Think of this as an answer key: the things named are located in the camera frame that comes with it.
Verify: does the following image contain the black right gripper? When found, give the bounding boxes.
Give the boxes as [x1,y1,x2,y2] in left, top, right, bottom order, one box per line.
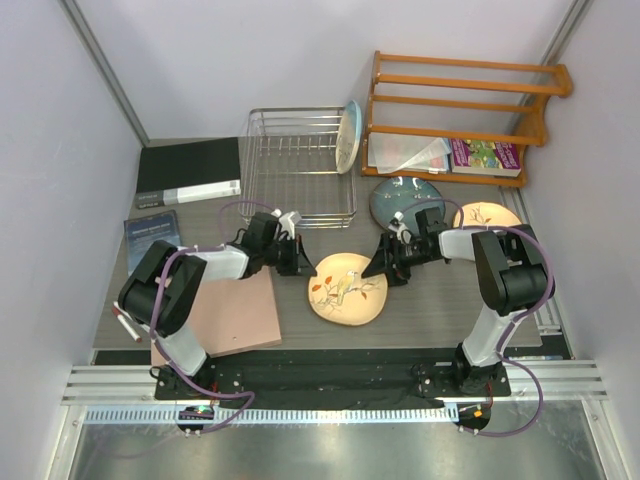
[361,232,433,288]

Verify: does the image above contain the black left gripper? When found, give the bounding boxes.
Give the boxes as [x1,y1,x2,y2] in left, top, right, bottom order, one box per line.
[262,235,318,278]

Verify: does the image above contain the large cream bird plate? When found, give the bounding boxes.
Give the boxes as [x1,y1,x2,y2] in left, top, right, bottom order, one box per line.
[308,253,389,327]

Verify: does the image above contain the dark blue glazed plate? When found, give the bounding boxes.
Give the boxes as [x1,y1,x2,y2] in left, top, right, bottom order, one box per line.
[369,176,445,234]

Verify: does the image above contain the small cream bird plate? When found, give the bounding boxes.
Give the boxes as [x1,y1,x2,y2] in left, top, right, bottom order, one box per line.
[452,202,522,228]

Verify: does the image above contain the blue and cream plate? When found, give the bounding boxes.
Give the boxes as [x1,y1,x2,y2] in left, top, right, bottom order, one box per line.
[335,100,363,175]

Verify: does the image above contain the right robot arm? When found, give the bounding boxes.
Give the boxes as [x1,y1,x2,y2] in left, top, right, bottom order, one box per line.
[361,207,555,398]

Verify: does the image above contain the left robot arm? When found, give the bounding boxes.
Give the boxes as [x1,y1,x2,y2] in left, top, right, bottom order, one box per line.
[118,209,317,399]

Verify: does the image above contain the orange wooden shelf rack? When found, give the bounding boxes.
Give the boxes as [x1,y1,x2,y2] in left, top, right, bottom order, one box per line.
[360,51,574,176]

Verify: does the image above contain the pink board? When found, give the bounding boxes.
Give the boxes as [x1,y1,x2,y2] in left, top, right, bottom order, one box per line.
[149,273,283,369]

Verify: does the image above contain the clear plastic folder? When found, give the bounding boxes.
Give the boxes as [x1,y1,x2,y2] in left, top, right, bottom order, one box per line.
[368,132,451,174]

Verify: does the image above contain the purple colourful book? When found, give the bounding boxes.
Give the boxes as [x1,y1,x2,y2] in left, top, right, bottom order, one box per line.
[449,139,522,178]

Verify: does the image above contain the black binder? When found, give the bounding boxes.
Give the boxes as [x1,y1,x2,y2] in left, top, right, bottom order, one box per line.
[134,137,241,209]

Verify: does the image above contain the dark blue book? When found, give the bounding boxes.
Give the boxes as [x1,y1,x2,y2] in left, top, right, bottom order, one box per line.
[124,210,182,275]

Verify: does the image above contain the red white marker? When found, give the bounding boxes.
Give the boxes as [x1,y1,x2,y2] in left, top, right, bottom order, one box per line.
[112,302,142,343]

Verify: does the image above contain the metal wire dish rack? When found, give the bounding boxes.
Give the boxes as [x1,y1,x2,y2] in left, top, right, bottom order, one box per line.
[239,106,356,229]

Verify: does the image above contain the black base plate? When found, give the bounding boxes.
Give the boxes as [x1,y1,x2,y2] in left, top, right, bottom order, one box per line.
[150,348,511,403]

